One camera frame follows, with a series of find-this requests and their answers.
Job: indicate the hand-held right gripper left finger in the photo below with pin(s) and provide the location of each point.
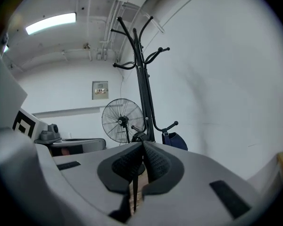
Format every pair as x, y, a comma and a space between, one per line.
85, 175

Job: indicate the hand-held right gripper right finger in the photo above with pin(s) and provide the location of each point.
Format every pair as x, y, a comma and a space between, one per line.
193, 173

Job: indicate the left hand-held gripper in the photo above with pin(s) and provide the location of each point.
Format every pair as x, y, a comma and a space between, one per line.
26, 126

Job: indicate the black metal coat rack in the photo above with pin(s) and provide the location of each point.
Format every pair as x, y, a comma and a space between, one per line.
144, 98

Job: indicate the navy blue bag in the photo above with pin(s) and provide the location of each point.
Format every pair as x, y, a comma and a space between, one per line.
175, 141

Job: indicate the black standing fan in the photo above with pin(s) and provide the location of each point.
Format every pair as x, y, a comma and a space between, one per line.
122, 121

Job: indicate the white ceiling conduit pipes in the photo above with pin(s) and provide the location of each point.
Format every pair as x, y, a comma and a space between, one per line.
110, 29

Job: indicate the rectangular ceiling light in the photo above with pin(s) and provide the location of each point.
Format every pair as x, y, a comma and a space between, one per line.
50, 23

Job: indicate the grey wall electrical panel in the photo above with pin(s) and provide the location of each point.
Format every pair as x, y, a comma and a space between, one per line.
100, 90

